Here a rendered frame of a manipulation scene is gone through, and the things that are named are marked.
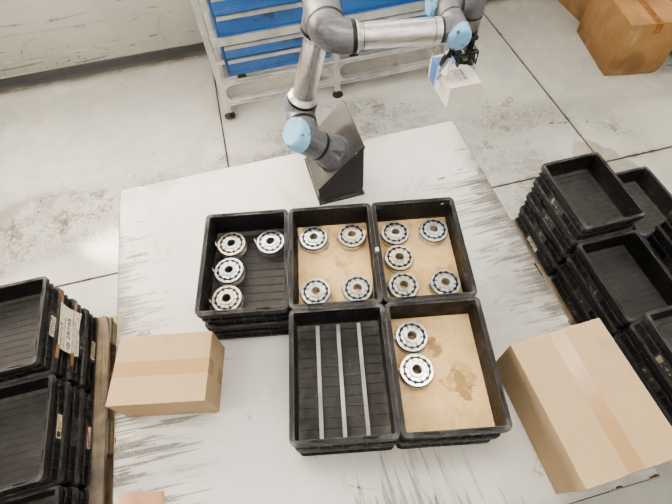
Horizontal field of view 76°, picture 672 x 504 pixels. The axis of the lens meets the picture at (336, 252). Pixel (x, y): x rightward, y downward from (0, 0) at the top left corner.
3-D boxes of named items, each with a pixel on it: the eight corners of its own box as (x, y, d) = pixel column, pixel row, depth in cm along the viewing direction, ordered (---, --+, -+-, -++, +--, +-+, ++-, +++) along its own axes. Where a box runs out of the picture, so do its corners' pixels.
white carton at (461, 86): (427, 76, 175) (431, 56, 167) (455, 71, 176) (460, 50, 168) (446, 108, 165) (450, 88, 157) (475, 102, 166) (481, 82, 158)
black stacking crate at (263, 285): (215, 233, 167) (207, 215, 158) (291, 227, 167) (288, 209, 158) (205, 329, 146) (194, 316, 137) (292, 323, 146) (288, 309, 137)
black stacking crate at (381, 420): (293, 324, 146) (289, 310, 136) (381, 318, 146) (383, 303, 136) (295, 452, 125) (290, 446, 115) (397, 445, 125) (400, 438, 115)
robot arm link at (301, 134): (308, 165, 170) (281, 152, 160) (304, 139, 175) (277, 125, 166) (330, 148, 163) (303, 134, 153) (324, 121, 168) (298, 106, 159)
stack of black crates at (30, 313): (39, 330, 221) (-27, 291, 183) (99, 316, 224) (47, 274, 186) (29, 409, 200) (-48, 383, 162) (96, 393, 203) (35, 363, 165)
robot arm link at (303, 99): (285, 136, 170) (311, 5, 124) (280, 108, 177) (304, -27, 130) (314, 138, 174) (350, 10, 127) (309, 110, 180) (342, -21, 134)
